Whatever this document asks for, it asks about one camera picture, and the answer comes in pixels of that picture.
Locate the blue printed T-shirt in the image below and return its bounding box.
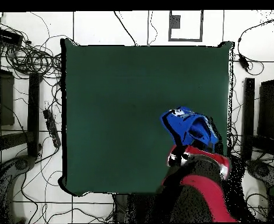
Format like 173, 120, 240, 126
159, 106, 220, 151

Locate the grey curved stand base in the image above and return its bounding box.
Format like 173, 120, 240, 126
0, 155, 36, 223
245, 159, 274, 187

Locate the dark green table cloth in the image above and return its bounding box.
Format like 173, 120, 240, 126
58, 38, 236, 197

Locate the grey square floor hatch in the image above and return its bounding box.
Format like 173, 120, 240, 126
167, 10, 203, 42

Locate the black power strip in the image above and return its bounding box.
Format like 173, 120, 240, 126
42, 108, 62, 149

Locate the black rectangular device box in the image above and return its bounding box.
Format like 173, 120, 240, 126
0, 27, 24, 47

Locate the black metal stand frame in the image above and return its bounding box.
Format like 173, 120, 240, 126
241, 59, 274, 164
0, 52, 43, 164

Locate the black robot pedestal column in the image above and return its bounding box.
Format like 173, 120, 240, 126
113, 193, 166, 223

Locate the black power adapter with cable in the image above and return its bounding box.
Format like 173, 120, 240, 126
237, 16, 274, 76

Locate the thin black floor cable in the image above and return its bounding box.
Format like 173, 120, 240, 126
147, 10, 158, 46

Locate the long black floor cable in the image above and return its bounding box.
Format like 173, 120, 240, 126
113, 10, 138, 47

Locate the tangled black cable bundle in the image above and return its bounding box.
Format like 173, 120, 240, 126
0, 18, 64, 80

